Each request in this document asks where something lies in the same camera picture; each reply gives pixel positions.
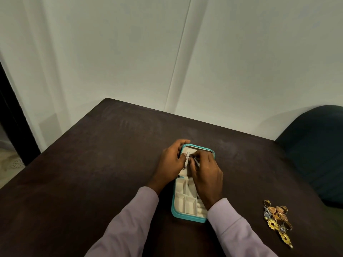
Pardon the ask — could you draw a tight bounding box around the small silver earring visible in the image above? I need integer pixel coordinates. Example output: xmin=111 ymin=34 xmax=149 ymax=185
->
xmin=183 ymin=152 xmax=194 ymax=170

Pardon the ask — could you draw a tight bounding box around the person's left forearm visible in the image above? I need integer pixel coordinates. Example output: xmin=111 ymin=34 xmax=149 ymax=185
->
xmin=84 ymin=182 xmax=167 ymax=257

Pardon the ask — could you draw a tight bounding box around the person's right hand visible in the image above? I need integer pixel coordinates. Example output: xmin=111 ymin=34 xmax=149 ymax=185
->
xmin=188 ymin=150 xmax=224 ymax=211

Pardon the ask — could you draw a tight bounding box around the black door frame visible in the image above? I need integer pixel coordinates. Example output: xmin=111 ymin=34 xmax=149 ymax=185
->
xmin=0 ymin=61 xmax=41 ymax=166

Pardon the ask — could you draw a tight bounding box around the person's right forearm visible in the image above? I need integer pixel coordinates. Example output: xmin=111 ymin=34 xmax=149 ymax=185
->
xmin=200 ymin=197 xmax=279 ymax=257

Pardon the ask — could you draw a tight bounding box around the person's left hand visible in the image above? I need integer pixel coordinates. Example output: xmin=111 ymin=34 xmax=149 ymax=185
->
xmin=147 ymin=139 xmax=191 ymax=195

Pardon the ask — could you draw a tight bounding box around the dark teal chair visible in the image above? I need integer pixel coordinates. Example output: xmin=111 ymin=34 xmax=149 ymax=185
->
xmin=275 ymin=105 xmax=343 ymax=209

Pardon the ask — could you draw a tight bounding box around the teal jewelry box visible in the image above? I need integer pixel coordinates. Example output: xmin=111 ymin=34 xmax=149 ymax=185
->
xmin=171 ymin=143 xmax=216 ymax=223

